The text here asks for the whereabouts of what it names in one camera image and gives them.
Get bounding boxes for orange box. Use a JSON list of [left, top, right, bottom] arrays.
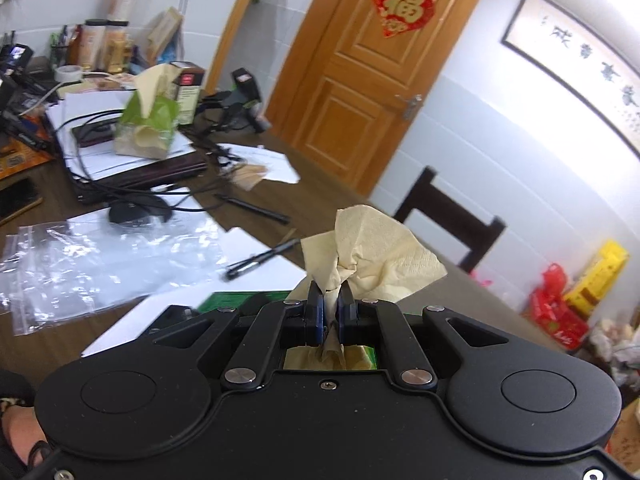
[[0, 115, 55, 182]]

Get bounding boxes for black round stand base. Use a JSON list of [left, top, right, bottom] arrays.
[[109, 197, 174, 227]]

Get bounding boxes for white paper sheet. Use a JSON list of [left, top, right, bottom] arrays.
[[82, 227, 308, 361]]

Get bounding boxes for clear jar black lid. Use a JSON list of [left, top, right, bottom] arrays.
[[80, 20, 108, 72], [102, 20, 134, 74]]

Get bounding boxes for cardboard box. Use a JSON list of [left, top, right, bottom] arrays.
[[600, 400, 640, 480]]

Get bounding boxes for wooden door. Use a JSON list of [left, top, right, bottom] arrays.
[[265, 0, 496, 197]]

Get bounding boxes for green medicine box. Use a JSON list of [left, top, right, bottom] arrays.
[[197, 289, 381, 371]]

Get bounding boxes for kraft paper bag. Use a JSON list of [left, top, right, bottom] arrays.
[[147, 7, 184, 68]]

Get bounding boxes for black cable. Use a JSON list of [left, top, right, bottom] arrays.
[[52, 110, 222, 200]]

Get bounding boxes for red flat box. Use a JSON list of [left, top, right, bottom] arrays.
[[530, 292, 591, 351]]

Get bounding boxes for clear plastic zip bag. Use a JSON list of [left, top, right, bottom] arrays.
[[0, 217, 226, 337]]

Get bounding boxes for red door decoration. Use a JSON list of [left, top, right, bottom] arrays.
[[370, 0, 441, 38]]

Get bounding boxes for white paper slip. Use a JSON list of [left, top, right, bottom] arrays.
[[220, 144, 301, 184]]

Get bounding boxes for large framed calligraphy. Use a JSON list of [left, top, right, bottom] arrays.
[[502, 0, 640, 159]]

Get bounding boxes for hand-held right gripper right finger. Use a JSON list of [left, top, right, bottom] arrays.
[[339, 282, 506, 390]]

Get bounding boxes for stack of white papers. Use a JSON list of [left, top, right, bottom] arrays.
[[45, 91, 197, 182]]

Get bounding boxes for crumpled white plastic bags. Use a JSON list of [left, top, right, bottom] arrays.
[[587, 317, 640, 387]]

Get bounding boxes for black handheld scanner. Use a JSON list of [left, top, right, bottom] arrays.
[[230, 67, 272, 134]]

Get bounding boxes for green tissue pack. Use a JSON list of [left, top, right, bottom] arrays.
[[114, 64, 181, 161]]

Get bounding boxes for brown box red label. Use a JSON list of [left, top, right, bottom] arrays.
[[170, 61, 207, 127]]

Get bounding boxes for dark wooden chair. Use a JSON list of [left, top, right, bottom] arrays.
[[395, 166, 506, 274]]

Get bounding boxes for metal door handle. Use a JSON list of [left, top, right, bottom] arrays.
[[395, 94, 424, 122]]

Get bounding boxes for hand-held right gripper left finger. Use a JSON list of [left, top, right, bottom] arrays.
[[152, 280, 327, 392]]

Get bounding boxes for yellow rice bag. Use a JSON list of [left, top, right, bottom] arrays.
[[565, 240, 630, 317]]

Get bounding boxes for beige tissue paper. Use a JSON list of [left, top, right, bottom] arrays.
[[284, 205, 448, 370]]

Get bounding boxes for black pen holder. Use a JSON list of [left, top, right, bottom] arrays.
[[50, 25, 72, 69]]

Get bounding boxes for brown kraft paper piece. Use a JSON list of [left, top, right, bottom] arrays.
[[232, 162, 269, 192]]

